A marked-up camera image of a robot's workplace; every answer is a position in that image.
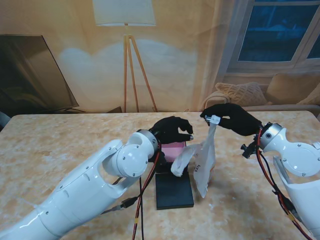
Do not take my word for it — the red black right arm cable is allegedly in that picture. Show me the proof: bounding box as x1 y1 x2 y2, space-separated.
255 129 316 240

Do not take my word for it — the grey cable with black plug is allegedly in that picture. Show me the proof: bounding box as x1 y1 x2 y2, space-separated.
99 197 139 216

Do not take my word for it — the dark flat television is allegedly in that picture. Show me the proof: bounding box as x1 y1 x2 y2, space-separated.
0 34 80 113

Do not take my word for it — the red black left arm cable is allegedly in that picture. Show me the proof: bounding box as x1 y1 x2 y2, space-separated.
131 149 161 240

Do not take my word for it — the beige sofa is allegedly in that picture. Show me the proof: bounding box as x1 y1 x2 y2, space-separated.
199 83 320 112

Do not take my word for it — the tripod floor lamp white shade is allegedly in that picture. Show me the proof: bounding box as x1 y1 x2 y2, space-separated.
92 0 159 113

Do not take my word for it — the white framed window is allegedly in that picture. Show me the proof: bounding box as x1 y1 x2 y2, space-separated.
226 0 320 76

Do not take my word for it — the plain beige pillow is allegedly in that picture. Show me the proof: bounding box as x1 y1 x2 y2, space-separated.
265 72 320 105

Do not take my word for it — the cream knitted pillow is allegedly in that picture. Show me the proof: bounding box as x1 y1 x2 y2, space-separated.
296 83 320 106
215 81 268 107

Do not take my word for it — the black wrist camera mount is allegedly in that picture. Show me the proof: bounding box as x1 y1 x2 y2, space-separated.
240 141 258 160
149 151 166 168

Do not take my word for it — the black gift box pink inside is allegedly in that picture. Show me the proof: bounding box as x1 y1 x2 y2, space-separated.
156 141 188 174

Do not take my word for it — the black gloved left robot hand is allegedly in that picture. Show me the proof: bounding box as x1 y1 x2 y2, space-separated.
149 116 194 145

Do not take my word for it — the red black arm cable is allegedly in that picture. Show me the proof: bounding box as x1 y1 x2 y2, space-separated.
131 149 161 240
255 129 316 240

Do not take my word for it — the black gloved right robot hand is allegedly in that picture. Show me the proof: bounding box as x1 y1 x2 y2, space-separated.
199 103 263 137

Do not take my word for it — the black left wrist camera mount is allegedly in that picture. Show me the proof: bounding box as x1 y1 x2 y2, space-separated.
149 151 166 168

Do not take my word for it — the black gift box lid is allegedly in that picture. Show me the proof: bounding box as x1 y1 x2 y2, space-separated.
154 172 195 211

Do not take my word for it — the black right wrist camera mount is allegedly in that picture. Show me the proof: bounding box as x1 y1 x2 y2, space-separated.
240 141 258 160

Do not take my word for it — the white plastic bag orange logo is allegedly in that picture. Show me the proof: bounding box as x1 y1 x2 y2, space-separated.
170 115 221 199

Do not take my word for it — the sheer cream curtain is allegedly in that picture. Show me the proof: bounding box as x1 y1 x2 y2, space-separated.
192 0 253 112

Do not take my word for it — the dark grey chair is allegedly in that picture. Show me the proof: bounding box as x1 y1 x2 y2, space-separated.
0 110 11 132

